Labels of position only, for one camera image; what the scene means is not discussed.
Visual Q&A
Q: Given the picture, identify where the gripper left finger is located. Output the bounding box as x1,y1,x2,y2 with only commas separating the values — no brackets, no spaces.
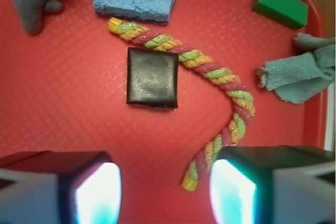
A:
1,151,122,223

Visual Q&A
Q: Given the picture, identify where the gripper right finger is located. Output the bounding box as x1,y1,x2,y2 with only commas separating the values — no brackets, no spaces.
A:
209,146,335,223

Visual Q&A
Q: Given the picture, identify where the black box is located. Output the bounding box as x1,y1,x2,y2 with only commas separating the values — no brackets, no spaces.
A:
127,47,179,110

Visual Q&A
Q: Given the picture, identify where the grey-blue cloth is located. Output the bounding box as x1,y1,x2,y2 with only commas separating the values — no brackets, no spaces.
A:
258,33,335,104

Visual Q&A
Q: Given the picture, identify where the green block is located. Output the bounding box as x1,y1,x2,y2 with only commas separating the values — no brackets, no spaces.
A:
251,0,308,30

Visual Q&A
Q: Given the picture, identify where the blue sponge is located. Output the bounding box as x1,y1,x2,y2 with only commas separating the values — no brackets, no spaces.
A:
92,0,175,24

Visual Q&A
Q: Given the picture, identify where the multicolour braided rope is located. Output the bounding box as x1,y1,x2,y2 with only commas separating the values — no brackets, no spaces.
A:
107,17,256,193

